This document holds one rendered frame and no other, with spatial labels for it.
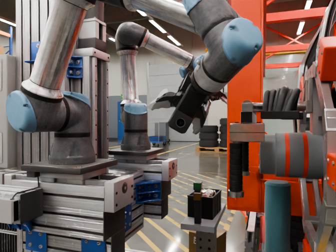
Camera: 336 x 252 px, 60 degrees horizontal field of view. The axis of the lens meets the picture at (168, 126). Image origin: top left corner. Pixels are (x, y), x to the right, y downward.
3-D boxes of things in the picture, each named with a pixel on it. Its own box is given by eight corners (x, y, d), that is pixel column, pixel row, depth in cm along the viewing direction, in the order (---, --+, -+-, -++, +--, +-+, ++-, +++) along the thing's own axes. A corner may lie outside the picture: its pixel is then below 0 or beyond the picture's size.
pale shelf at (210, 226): (214, 233, 139) (214, 227, 139) (180, 229, 145) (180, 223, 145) (225, 208, 180) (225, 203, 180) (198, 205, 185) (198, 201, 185)
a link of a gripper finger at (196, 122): (210, 122, 83) (206, 100, 76) (204, 138, 80) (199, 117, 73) (199, 120, 84) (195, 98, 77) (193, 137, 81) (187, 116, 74)
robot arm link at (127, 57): (123, 129, 150) (115, 22, 148) (120, 128, 164) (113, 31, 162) (146, 127, 153) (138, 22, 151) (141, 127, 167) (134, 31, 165)
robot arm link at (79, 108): (98, 132, 100) (98, 93, 100) (66, 133, 89) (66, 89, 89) (74, 131, 107) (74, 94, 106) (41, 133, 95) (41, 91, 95)
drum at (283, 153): (338, 184, 81) (338, 133, 81) (258, 179, 88) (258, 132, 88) (327, 175, 95) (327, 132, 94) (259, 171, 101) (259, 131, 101)
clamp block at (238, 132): (264, 142, 75) (264, 121, 75) (229, 141, 78) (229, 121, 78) (264, 141, 80) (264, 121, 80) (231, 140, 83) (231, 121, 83)
